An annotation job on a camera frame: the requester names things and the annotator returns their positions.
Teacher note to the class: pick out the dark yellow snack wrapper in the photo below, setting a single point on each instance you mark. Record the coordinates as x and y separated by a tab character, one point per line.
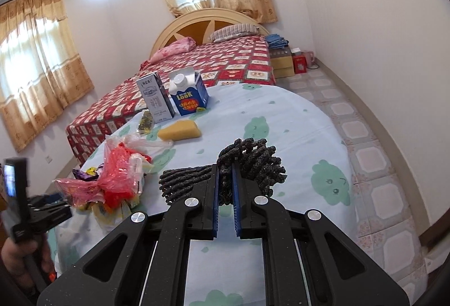
145	125

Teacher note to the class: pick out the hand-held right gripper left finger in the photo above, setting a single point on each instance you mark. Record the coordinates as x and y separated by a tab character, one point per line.
216	193

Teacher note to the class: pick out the bed with red cover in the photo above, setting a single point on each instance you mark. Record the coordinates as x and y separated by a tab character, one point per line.
116	98

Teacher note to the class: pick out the wall outlet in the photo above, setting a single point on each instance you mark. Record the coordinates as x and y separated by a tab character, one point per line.
49	159

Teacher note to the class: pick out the person's left hand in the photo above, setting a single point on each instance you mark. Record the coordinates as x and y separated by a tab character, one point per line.
10	262

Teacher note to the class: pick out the blue milk carton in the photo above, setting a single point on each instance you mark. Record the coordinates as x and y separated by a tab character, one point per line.
190	98

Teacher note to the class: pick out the long beige curtain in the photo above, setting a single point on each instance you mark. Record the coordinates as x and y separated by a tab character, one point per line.
42	63

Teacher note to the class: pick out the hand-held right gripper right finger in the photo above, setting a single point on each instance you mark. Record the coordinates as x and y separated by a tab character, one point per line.
236	200

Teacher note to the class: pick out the grey milk carton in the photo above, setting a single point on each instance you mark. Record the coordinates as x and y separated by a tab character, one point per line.
154	98

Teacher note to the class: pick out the purple wrapper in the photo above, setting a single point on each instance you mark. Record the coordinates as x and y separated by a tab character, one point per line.
82	175

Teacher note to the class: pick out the pink pillow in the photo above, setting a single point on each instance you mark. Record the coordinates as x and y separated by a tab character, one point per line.
168	49

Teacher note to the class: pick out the cream wooden headboard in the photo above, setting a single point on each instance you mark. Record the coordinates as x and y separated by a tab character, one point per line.
182	24

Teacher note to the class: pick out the yellow patterned plastic bag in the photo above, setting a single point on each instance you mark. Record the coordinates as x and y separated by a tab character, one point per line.
103	211

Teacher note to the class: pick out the striped pillow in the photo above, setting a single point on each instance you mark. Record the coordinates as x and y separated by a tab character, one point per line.
233	32

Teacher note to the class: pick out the blue folded cloths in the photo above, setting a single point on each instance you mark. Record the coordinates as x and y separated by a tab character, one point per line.
277	41

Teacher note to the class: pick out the clear plastic bag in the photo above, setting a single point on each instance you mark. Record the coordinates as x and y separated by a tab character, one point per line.
140	142

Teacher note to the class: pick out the red plastic bag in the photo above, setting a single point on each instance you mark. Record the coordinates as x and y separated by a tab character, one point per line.
117	165

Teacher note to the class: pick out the red box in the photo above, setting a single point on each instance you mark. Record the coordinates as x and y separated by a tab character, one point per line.
300	64

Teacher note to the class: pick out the cardboard box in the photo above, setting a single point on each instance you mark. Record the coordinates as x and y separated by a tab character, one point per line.
282	63

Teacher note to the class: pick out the yellow sponge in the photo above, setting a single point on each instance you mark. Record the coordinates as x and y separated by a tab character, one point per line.
179	132

